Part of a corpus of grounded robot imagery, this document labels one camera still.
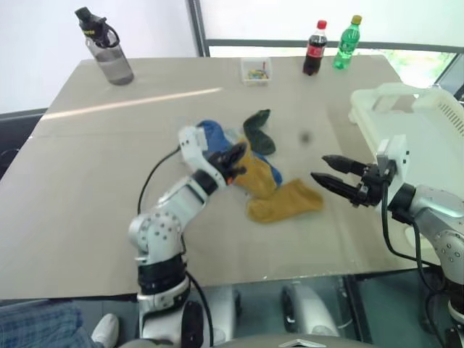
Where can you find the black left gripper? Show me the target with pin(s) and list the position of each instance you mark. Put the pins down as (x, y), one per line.
(219, 164)

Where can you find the green soda bottle yellow cap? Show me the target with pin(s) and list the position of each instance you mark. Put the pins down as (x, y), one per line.
(346, 45)

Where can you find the white shoe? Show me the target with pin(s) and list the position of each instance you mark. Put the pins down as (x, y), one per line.
(107, 329)

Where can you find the grey robot torso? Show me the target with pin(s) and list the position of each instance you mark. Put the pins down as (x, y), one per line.
(253, 342)

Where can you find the clear box of colourful bits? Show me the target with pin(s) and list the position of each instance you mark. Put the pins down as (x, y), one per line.
(256, 72)

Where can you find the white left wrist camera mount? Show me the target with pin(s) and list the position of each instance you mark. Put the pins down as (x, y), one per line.
(192, 145)

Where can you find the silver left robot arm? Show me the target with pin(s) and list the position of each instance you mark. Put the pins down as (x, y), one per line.
(170, 214)

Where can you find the cola bottle red cap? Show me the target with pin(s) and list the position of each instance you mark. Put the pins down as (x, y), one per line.
(314, 50)

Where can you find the mustard yellow sock blue trim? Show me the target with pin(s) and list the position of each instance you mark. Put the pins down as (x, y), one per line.
(259, 174)

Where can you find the dark green sock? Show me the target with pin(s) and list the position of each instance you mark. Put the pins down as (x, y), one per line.
(258, 134)

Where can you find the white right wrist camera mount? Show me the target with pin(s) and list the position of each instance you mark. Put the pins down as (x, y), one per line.
(397, 156)

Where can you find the silver rounded robot leg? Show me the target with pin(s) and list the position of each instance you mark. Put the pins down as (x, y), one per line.
(308, 311)

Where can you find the dark chair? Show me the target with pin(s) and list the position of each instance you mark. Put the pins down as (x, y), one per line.
(18, 137)

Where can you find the grey water bottle black lid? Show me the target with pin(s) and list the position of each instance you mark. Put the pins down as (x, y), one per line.
(110, 58)

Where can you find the white plastic basket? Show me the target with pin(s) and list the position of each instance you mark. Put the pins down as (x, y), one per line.
(413, 119)

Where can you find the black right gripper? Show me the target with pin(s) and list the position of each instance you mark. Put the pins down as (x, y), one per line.
(375, 185)

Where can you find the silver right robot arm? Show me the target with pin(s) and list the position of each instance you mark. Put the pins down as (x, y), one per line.
(431, 214)

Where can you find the blue plaid trouser leg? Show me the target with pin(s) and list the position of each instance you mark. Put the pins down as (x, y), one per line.
(40, 326)

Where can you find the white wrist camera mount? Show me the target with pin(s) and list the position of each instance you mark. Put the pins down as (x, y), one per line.
(397, 156)
(192, 145)

